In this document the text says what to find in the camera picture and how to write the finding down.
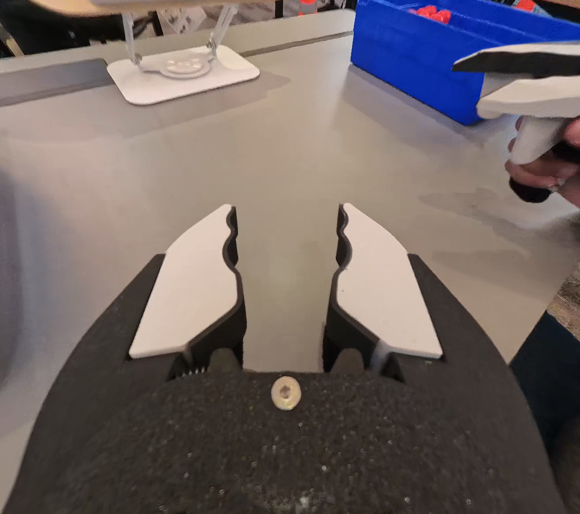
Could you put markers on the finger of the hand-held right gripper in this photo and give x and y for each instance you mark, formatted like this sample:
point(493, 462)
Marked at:
point(534, 99)
point(534, 63)

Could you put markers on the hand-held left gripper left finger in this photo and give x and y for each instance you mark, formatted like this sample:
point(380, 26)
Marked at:
point(190, 296)

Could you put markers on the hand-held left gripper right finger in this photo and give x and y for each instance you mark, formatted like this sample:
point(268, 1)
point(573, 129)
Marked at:
point(385, 296)

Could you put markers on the red two-stud block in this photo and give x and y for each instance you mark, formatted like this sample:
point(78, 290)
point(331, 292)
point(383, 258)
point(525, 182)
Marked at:
point(432, 14)

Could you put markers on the blue plastic bin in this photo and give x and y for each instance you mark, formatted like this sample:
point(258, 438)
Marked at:
point(408, 60)

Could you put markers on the grey desk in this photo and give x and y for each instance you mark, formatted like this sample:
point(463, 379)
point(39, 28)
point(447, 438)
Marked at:
point(272, 151)

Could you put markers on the person's right hand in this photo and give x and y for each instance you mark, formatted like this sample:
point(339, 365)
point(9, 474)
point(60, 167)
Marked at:
point(539, 172)

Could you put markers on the person's dark trousers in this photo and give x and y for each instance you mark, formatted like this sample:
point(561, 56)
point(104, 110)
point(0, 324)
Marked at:
point(553, 387)

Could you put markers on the white instruction stand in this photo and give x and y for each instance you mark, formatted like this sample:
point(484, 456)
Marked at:
point(181, 79)

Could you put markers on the white printed floor sign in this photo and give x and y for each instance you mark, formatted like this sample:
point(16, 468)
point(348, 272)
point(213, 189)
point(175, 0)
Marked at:
point(181, 20)

